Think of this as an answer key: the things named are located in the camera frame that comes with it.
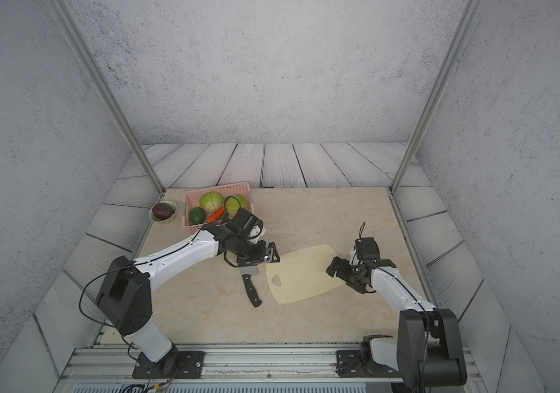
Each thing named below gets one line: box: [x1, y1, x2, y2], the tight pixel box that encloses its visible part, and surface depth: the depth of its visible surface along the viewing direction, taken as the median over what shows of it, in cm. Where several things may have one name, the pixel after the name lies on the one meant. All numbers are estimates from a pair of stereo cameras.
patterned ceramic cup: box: [149, 199, 178, 224], surface depth 107 cm
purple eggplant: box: [152, 203, 176, 221], surface depth 107 cm
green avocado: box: [189, 207, 206, 225], surface depth 109 cm
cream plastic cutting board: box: [265, 243, 345, 305], surface depth 93 cm
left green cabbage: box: [198, 191, 224, 213], surface depth 110 cm
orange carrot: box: [206, 207, 226, 223], surface depth 110 cm
